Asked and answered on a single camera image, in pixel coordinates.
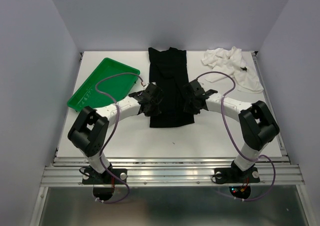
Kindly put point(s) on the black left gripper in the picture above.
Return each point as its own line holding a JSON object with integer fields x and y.
{"x": 154, "y": 112}

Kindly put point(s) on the green plastic tray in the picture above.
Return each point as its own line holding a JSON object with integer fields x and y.
{"x": 113, "y": 77}

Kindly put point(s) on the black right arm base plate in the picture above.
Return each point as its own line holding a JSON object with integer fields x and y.
{"x": 228, "y": 175}

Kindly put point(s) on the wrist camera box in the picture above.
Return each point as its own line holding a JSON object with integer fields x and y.
{"x": 152, "y": 90}
{"x": 194, "y": 88}

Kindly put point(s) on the black t shirt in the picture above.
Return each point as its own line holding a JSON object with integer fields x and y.
{"x": 168, "y": 69}

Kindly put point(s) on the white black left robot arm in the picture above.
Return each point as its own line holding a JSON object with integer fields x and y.
{"x": 89, "y": 130}

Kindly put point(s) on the white t shirt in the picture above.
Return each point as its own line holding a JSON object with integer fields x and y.
{"x": 232, "y": 63}

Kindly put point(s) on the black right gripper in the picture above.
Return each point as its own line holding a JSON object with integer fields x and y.
{"x": 187, "y": 108}

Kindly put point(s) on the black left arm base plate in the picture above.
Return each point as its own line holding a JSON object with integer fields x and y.
{"x": 91, "y": 177}

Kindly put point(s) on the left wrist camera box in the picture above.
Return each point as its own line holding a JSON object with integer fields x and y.
{"x": 152, "y": 90}

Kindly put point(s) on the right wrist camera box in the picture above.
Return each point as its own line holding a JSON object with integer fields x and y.
{"x": 194, "y": 88}

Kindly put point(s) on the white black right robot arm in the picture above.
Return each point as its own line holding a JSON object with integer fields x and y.
{"x": 257, "y": 124}

